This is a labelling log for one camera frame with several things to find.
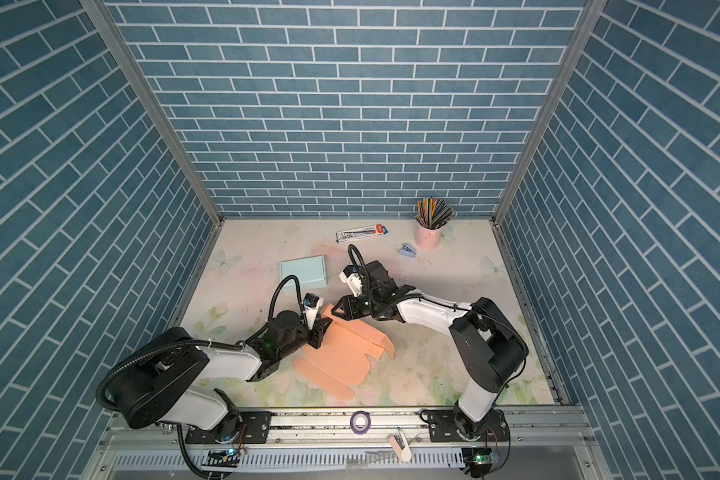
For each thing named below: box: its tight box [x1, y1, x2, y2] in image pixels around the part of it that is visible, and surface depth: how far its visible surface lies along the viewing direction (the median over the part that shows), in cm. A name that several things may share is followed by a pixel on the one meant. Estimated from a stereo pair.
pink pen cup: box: [415, 222, 442, 251], surface depth 108 cm
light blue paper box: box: [279, 255, 328, 290], surface depth 104 cm
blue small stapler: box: [398, 243, 417, 257], surface depth 112 cm
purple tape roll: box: [350, 410, 372, 435], surface depth 77 cm
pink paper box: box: [292, 304, 395, 400], surface depth 85 cm
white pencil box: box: [335, 225, 388, 243], surface depth 118 cm
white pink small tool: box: [387, 428, 412, 462], surface depth 71 cm
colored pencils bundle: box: [415, 197, 455, 230], surface depth 107 cm
